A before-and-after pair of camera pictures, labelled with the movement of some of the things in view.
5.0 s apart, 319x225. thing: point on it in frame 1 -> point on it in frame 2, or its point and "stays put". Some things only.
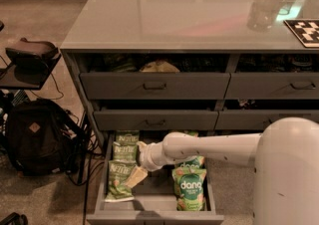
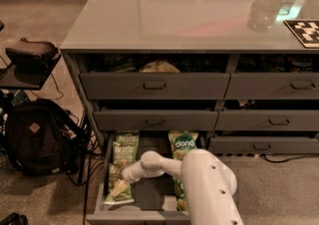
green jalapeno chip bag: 118,191 stays put
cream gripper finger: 138,174 -> 119,187
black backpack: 41,138 stays put
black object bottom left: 14,219 stays put
